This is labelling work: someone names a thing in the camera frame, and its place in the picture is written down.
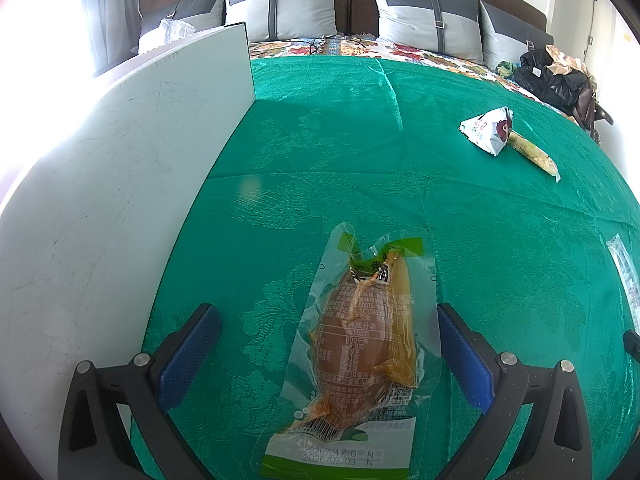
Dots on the grey curtain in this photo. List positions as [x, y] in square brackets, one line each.
[105, 10]

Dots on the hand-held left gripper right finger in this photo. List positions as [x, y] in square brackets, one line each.
[465, 355]

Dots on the white board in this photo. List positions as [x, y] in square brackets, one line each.
[100, 210]

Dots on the brown bag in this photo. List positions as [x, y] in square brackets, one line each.
[587, 105]

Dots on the clear plastic bag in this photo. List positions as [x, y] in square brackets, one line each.
[175, 29]

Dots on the black bag with clothes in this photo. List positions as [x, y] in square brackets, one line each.
[545, 82]

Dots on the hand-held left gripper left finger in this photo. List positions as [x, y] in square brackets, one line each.
[187, 360]

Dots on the green patterned blanket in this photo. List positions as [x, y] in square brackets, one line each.
[350, 160]

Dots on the clear chicken leg packet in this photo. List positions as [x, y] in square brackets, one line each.
[360, 340]

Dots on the white triangular snack packet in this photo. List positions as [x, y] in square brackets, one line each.
[487, 132]

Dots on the grey pillow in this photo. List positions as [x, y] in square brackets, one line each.
[282, 5]
[425, 15]
[180, 15]
[515, 35]

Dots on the green cloth item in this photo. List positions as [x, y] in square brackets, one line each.
[505, 68]

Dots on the long clear snack packet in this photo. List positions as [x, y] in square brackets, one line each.
[625, 275]

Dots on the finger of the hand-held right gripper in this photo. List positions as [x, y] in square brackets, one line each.
[634, 347]

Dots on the pale yellow stick packet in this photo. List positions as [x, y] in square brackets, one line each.
[535, 157]

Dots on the beige cloth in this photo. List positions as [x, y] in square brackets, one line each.
[565, 62]

